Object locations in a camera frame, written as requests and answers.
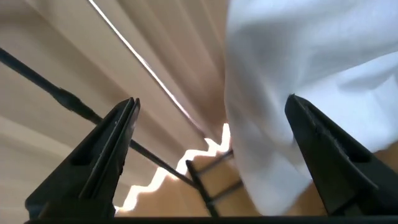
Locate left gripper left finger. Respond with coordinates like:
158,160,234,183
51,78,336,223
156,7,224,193
24,96,141,218

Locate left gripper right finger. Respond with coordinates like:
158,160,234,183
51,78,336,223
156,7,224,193
284,94,398,217

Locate pale grey shorts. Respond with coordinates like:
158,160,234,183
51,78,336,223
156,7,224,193
224,0,398,216

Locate black clothes rack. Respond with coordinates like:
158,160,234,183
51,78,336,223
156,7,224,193
0,46,244,218

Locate beige curtain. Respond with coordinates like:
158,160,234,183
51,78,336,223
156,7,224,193
0,0,231,218

